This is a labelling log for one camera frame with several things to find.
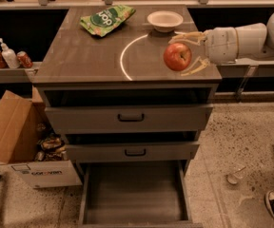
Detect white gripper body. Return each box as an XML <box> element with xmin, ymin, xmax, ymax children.
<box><xmin>205</xmin><ymin>28</ymin><xmax>238</xmax><ymax>65</ymax></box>

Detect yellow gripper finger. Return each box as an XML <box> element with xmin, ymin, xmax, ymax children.
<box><xmin>168</xmin><ymin>31</ymin><xmax>206</xmax><ymax>46</ymax></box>
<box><xmin>181</xmin><ymin>56</ymin><xmax>210</xmax><ymax>76</ymax></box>

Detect red apple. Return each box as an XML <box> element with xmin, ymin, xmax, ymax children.
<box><xmin>163</xmin><ymin>43</ymin><xmax>192</xmax><ymax>71</ymax></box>

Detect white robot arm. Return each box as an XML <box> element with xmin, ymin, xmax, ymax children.
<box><xmin>168</xmin><ymin>13</ymin><xmax>274</xmax><ymax>76</ymax></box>

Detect top grey drawer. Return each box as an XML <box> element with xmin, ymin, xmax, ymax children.
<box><xmin>45</xmin><ymin>104</ymin><xmax>212</xmax><ymax>134</ymax></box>

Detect grey drawer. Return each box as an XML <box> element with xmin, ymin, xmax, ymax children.
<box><xmin>78</xmin><ymin>161</ymin><xmax>204</xmax><ymax>228</ymax></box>
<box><xmin>66</xmin><ymin>142</ymin><xmax>199</xmax><ymax>162</ymax></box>
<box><xmin>45</xmin><ymin>104</ymin><xmax>212</xmax><ymax>134</ymax></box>

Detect middle grey drawer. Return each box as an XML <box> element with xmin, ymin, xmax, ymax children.
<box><xmin>66</xmin><ymin>142</ymin><xmax>199</xmax><ymax>162</ymax></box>

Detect grey drawer cabinet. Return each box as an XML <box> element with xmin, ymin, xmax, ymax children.
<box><xmin>32</xmin><ymin>5</ymin><xmax>223</xmax><ymax>176</ymax></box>

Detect bottom grey drawer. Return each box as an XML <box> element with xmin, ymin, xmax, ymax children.
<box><xmin>78</xmin><ymin>161</ymin><xmax>204</xmax><ymax>228</ymax></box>

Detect white paper bowl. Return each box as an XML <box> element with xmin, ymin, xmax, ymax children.
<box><xmin>147</xmin><ymin>10</ymin><xmax>184</xmax><ymax>32</ymax></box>

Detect green chip bag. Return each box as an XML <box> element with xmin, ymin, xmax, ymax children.
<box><xmin>80</xmin><ymin>5</ymin><xmax>136</xmax><ymax>37</ymax></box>

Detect clear plastic cup on floor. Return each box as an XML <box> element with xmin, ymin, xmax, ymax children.
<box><xmin>226</xmin><ymin>166</ymin><xmax>245</xmax><ymax>185</ymax></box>

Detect snack packets in box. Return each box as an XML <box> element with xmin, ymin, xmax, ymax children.
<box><xmin>34</xmin><ymin>123</ymin><xmax>67</xmax><ymax>162</ymax></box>

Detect red soda can right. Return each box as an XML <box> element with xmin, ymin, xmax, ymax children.
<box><xmin>17</xmin><ymin>51</ymin><xmax>33</xmax><ymax>68</ymax></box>

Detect white printed cardboard box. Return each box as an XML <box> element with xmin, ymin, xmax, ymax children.
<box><xmin>10</xmin><ymin>161</ymin><xmax>82</xmax><ymax>188</ymax></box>

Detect brown cardboard box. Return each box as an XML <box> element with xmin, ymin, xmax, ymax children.
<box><xmin>0</xmin><ymin>90</ymin><xmax>49</xmax><ymax>163</ymax></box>

